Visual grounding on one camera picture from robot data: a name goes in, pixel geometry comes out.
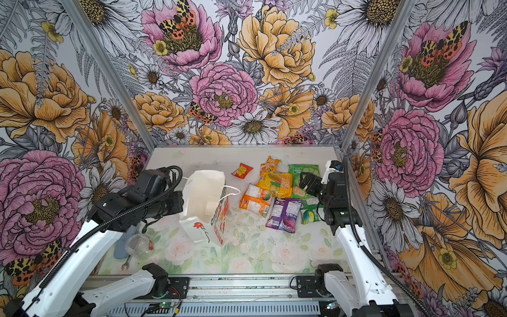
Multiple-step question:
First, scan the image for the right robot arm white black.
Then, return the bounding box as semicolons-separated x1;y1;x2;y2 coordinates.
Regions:
299;160;414;316

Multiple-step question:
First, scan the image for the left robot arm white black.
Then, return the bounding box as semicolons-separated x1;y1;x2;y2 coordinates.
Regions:
3;165;184;316

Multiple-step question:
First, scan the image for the small orange snack packet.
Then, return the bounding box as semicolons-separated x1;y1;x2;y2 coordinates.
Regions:
260;156;281;177

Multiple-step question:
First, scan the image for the orange white snack bag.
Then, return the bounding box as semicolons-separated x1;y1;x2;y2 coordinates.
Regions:
239;184;272;217

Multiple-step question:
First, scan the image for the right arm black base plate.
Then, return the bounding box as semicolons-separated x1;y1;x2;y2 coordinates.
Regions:
294;276;330;299

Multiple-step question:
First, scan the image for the small red snack packet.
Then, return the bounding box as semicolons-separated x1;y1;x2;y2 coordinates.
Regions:
232;163;253;180

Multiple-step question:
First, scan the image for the clear plastic cup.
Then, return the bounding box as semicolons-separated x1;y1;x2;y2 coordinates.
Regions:
125;234;154;260

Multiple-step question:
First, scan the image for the aluminium frame rail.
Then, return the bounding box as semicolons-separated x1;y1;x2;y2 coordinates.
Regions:
74;273;409;304

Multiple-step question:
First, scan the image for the green Lays chips bag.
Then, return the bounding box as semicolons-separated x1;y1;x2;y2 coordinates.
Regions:
288;164;321;199

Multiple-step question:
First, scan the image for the white paper gift bag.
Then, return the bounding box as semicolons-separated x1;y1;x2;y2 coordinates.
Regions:
180;170;240;247

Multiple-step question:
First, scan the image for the yellow mango snack bag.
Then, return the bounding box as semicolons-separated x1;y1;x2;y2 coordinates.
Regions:
257;171;293;199

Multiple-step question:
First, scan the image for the purple snack bag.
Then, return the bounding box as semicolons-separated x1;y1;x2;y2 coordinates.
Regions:
265;198;302;234

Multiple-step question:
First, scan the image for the white ventilated cable duct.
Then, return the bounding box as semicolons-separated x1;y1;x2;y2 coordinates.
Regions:
103;301;321;316

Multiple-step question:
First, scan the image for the green circuit board left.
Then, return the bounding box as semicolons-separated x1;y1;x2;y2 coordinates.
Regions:
149;302;174;310

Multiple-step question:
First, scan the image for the green rainbow candy bag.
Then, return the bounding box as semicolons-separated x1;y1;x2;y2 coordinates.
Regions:
301;197;321;225

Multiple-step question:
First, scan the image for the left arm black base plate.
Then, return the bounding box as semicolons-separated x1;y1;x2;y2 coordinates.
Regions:
137;277;191;300

